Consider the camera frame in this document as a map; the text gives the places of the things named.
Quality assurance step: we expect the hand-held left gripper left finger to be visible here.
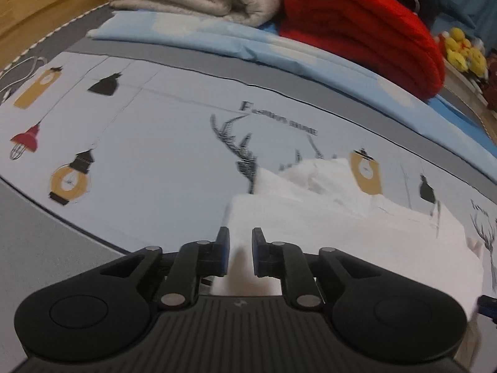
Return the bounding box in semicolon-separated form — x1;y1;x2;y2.
99;226;231;308

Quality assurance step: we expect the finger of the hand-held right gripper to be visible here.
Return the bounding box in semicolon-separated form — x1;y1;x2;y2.
477;295;497;321

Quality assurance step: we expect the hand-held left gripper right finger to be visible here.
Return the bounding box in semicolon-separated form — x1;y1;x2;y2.
252;227;383;307

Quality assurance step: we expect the white small shirt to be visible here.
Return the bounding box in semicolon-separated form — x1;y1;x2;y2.
212;157;488;373

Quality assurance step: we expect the grey printed bed sheet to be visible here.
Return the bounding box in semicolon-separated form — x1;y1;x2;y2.
0;2;497;373

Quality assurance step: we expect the light blue sheet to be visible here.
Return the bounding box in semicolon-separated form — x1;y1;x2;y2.
86;11;497;183

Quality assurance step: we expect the window ledge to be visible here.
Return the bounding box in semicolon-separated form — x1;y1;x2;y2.
443;62;497;142

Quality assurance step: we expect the cream fleece folded blanket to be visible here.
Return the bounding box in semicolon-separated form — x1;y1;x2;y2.
110;0;281;27

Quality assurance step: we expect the yellow plush toy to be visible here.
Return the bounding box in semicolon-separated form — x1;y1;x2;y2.
468;40;490;79
440;27;473;74

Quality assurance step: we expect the red folded blanket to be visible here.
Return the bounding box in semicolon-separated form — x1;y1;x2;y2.
279;0;446;102

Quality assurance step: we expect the teal curtain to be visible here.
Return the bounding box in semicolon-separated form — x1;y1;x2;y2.
446;0;497;43

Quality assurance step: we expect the white cable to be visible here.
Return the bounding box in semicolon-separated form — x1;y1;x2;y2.
0;56;47;104

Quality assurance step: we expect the wooden bed frame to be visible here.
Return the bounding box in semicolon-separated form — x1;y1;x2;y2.
0;0;115;71

